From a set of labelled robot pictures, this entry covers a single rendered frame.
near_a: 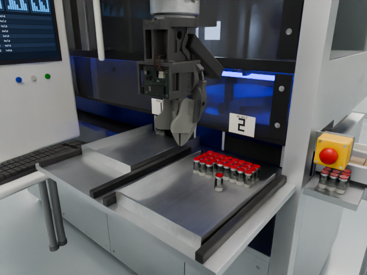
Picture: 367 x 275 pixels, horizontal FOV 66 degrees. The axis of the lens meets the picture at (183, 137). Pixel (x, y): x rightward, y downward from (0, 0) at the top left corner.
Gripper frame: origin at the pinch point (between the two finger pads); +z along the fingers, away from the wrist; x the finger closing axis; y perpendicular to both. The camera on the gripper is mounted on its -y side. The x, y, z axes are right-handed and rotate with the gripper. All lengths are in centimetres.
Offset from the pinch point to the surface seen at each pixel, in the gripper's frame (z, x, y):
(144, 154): 21.2, -37.3, -23.6
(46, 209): 65, -100, -12
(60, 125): 21, -91, -21
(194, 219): 21.2, -1.1, -5.4
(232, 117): 5.6, -10.1, -35.6
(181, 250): 21.5, 2.7, 3.8
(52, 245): 87, -100, -12
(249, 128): 7.9, -4.2, -35.6
